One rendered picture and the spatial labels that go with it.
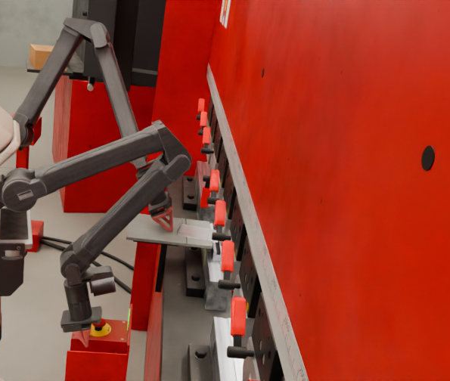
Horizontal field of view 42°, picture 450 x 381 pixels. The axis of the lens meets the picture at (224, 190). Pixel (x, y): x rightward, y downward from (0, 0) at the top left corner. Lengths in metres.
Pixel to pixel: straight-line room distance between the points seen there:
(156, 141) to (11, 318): 1.92
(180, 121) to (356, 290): 2.14
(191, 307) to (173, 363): 0.26
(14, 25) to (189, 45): 6.33
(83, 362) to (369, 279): 1.21
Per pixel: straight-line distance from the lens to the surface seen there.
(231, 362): 1.39
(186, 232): 1.86
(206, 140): 1.84
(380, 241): 0.51
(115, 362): 1.64
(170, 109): 2.62
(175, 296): 1.76
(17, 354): 2.95
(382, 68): 0.56
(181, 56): 2.57
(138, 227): 1.85
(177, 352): 1.55
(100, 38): 1.80
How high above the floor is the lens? 1.81
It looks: 21 degrees down
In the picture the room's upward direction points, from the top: 10 degrees clockwise
